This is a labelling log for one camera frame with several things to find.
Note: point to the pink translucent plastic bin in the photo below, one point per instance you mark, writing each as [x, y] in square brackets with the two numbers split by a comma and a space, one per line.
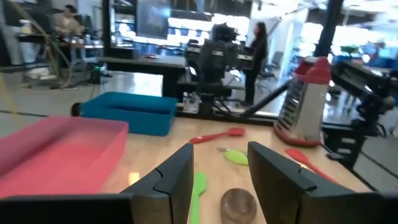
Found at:
[62, 155]

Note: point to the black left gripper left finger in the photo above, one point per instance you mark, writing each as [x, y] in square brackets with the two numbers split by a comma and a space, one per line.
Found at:
[174, 186]

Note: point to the dark long table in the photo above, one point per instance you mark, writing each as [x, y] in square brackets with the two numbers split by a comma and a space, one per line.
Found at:
[146, 63]

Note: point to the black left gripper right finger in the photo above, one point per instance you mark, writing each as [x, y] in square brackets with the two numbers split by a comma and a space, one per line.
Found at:
[280, 193]

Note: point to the black box with green light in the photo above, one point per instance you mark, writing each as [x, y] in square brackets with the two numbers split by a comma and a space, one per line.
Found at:
[94, 76]

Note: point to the grey office chair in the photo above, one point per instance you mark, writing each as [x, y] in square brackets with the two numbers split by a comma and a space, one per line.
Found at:
[275, 60]

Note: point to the dark wall screen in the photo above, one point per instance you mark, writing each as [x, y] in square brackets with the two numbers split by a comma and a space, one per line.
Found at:
[152, 18]

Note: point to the black monitor stand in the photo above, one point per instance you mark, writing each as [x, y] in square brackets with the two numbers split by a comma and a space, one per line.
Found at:
[326, 31]

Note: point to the cluttered background desk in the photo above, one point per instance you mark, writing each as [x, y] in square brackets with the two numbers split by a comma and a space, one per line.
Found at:
[77, 46]

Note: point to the green plastic spoon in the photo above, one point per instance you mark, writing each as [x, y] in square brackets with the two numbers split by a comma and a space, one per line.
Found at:
[236, 157]

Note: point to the red silicone spatula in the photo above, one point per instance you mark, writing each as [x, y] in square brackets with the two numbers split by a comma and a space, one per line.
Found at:
[295, 154]

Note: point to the green silicone spatula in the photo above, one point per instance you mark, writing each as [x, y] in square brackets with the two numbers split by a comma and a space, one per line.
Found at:
[199, 183]

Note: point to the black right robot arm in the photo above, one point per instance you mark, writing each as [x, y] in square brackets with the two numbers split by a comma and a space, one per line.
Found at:
[354, 79]

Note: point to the black background robot station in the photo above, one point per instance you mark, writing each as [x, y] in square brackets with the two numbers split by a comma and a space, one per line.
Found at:
[217, 59]

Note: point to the red and steel box grater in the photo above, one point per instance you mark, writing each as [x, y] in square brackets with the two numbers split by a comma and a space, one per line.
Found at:
[308, 118]

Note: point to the black building pillar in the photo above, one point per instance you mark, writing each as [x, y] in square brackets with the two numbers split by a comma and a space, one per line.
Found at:
[106, 28]

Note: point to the person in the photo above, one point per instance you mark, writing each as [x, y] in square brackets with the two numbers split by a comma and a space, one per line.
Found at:
[65, 23]
[258, 49]

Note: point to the red plastic spoon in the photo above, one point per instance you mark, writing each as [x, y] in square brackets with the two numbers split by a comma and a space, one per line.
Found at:
[236, 132]

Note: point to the blue plastic bin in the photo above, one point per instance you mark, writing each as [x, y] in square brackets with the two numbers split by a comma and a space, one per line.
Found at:
[130, 121]

